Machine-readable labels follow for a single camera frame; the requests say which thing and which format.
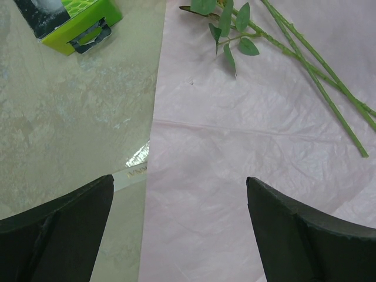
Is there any pink rose bouquet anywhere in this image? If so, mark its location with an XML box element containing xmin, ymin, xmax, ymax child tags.
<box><xmin>180</xmin><ymin>1</ymin><xmax>375</xmax><ymax>158</ymax></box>

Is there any black green product box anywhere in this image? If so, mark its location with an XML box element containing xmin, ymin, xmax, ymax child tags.
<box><xmin>14</xmin><ymin>0</ymin><xmax>123</xmax><ymax>56</ymax></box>

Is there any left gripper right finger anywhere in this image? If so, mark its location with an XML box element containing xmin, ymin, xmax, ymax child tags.
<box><xmin>246</xmin><ymin>177</ymin><xmax>375</xmax><ymax>281</ymax></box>

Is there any beige ribbon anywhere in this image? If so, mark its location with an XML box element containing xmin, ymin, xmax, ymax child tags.
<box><xmin>113</xmin><ymin>140</ymin><xmax>150</xmax><ymax>192</ymax></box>

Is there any pink wrapping paper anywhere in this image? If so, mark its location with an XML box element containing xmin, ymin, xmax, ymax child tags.
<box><xmin>139</xmin><ymin>1</ymin><xmax>375</xmax><ymax>281</ymax></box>

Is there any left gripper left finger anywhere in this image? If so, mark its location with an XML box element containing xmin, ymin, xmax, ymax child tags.
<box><xmin>1</xmin><ymin>174</ymin><xmax>114</xmax><ymax>282</ymax></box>

